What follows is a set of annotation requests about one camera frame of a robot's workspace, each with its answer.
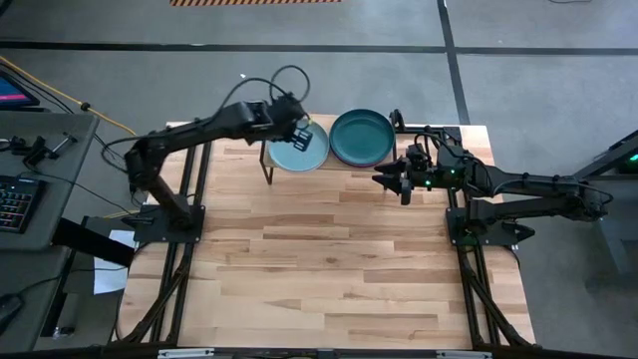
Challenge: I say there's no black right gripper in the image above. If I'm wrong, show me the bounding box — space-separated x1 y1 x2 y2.
373 143 443 206

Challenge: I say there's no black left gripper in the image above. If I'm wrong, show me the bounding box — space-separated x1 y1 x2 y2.
271 94 314 154

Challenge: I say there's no sage green plate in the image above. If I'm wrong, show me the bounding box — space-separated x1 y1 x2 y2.
267 119 331 174

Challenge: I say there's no dark green plate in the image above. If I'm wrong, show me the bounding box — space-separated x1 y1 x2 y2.
328 108 397 169

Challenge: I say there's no wooden shelf with black legs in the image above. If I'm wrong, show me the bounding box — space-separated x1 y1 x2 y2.
257 113 399 186

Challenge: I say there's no grey metal stand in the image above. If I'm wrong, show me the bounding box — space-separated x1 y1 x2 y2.
572 129 638 275

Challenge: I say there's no black flat bar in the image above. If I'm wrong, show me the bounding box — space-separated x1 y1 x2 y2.
52 217 137 267

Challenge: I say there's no white paper sheet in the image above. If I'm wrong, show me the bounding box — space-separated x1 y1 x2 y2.
93 228 140 295

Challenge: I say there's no grey side desk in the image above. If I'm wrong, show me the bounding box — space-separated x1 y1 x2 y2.
0 110 101 250

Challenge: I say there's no black clamp tool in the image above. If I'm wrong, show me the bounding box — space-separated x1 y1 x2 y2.
0 132 79 169

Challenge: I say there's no black backlit keyboard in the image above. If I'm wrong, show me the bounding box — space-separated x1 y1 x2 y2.
0 175 47 234

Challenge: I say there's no computer monitor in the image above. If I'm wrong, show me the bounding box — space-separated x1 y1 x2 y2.
0 69 41 109

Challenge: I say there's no dark grey low desk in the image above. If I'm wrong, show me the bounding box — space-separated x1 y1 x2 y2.
0 246 71 353

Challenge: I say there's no black computer mouse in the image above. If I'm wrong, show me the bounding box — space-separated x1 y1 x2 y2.
0 293 24 330

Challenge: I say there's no black metal table frame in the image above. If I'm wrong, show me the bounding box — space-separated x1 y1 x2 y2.
113 122 538 350

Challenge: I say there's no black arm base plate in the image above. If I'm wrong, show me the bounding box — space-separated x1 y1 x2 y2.
134 203 206 244
447 206 535 248

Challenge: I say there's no silver metal bracket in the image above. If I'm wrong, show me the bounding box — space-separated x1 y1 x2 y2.
437 350 493 359
158 348 215 359

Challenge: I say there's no yellow cable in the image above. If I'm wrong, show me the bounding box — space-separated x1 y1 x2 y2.
0 55 139 137

